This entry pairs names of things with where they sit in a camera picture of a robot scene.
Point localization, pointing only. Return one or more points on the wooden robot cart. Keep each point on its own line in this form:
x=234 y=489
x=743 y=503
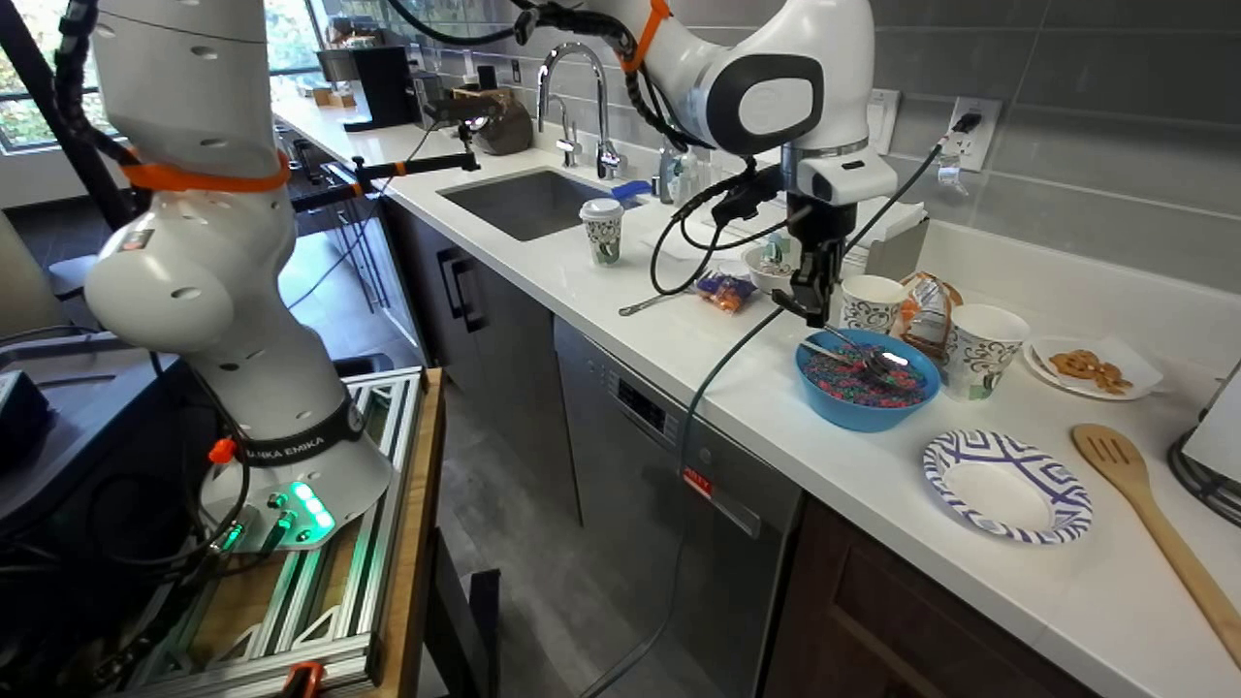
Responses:
x=412 y=545

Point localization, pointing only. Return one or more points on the aluminium profile frame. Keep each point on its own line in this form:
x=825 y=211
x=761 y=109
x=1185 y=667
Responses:
x=325 y=605

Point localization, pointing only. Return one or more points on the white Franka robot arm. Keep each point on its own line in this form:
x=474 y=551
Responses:
x=196 y=271

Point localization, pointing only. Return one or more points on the metal spoon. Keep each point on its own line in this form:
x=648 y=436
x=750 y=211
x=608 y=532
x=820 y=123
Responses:
x=856 y=359

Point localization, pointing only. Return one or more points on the steel kitchen sink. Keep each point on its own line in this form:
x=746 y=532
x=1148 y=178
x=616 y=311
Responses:
x=524 y=205

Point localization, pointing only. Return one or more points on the blue bowl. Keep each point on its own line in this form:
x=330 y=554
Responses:
x=863 y=414

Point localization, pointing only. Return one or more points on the brown wooden cabinet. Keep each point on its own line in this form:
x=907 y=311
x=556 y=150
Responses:
x=877 y=635

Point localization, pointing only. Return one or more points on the orange snack bag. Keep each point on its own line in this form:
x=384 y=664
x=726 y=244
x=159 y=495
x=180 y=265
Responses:
x=934 y=314

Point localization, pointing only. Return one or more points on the steel dishwasher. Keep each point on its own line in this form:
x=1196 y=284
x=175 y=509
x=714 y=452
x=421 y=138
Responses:
x=644 y=517

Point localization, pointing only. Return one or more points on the blue patterned paper plate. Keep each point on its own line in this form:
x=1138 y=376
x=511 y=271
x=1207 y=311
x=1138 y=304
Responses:
x=1008 y=489

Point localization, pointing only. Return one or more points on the chrome kitchen faucet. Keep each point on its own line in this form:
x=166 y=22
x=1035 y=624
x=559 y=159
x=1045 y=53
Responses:
x=608 y=123

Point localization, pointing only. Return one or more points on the dark sink cabinet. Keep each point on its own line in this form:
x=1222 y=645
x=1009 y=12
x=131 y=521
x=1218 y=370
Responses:
x=516 y=390

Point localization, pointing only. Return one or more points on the purple candy packet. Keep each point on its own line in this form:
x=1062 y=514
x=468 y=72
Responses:
x=726 y=292

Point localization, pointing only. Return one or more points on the black camera clamp rig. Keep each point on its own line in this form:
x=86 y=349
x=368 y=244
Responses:
x=390 y=163

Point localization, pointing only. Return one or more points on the wooden slotted spatula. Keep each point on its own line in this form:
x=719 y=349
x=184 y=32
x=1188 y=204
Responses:
x=1111 y=456

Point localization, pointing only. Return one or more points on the lidded patterned paper cup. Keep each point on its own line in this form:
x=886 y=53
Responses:
x=604 y=234

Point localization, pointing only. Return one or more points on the orange snack pieces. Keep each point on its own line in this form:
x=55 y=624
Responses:
x=1086 y=370

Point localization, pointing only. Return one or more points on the white wall outlet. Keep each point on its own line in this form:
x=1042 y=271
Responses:
x=971 y=140

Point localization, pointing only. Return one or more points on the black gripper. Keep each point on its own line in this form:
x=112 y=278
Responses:
x=825 y=236

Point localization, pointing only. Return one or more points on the blue sponge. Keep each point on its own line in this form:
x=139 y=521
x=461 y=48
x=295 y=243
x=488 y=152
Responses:
x=633 y=191

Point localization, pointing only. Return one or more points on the white snack plate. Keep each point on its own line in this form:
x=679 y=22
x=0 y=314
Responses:
x=1146 y=370

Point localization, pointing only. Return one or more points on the metal tissue box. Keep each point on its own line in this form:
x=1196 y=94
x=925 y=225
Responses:
x=896 y=244

